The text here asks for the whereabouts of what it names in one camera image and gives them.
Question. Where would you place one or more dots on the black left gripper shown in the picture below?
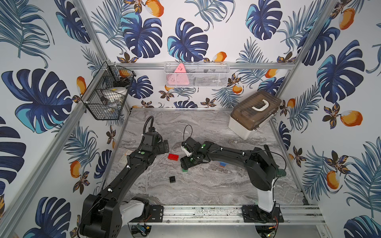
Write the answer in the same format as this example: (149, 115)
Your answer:
(163, 146)

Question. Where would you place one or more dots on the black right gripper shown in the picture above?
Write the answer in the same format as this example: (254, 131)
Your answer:
(184, 163)

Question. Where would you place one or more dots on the red lego brick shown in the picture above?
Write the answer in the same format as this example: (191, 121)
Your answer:
(173, 157)

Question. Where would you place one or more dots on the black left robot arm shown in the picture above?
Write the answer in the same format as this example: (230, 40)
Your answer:
(103, 216)

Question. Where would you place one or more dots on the black lego brick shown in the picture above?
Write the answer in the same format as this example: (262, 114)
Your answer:
(172, 179)

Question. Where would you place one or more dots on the white object in basket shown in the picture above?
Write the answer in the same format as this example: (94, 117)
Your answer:
(114, 94)

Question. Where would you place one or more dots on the brown lidded storage box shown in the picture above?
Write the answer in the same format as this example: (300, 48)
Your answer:
(251, 113)

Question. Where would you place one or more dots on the pink triangle object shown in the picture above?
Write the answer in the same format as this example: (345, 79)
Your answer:
(179, 77)

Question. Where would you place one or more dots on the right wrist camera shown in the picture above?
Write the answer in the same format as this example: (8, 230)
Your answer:
(187, 151)

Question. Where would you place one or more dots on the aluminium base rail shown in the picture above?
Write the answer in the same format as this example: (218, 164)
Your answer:
(236, 215)

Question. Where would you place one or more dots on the black wire basket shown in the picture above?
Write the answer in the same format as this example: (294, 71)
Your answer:
(108, 76)

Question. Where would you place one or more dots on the white wire shelf basket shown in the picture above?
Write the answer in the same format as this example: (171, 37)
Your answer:
(202, 74)

